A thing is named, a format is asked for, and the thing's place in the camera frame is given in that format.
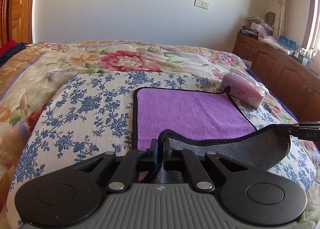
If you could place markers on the wooden slatted wardrobe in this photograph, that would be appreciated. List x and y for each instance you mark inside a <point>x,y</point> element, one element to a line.
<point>3,19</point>

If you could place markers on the blue box on cabinet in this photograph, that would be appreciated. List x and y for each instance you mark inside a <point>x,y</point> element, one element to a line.
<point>287,43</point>

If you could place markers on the floral bed quilt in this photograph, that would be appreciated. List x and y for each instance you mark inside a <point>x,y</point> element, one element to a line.
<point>32,77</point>

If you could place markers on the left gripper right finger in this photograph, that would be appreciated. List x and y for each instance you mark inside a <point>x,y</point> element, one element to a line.
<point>187,163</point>

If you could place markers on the blue floral white cloth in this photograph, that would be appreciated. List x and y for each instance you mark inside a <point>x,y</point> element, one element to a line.
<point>93,113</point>

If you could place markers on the purple and grey towel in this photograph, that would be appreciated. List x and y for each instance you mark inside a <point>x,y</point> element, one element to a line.
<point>204,122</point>

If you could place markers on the wooden door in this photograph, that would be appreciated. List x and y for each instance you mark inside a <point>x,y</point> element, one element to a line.
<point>19,20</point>

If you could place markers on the wooden cabinet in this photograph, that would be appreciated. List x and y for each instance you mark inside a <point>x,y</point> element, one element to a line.
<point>292,83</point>

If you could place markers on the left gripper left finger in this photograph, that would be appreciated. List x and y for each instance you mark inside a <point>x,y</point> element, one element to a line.
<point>131,165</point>

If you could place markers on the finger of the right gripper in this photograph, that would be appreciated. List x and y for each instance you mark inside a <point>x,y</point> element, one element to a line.
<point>308,131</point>

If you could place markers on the pink box on cabinet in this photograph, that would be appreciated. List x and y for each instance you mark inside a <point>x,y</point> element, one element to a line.
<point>262,28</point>

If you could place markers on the white wall switch socket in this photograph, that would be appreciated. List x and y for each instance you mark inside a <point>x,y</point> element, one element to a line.
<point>201,4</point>

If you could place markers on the red blanket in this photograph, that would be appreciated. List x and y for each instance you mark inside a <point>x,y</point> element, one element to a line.
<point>7,46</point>

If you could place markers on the pink tissue pack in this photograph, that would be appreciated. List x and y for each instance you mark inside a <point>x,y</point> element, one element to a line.
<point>244,88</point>

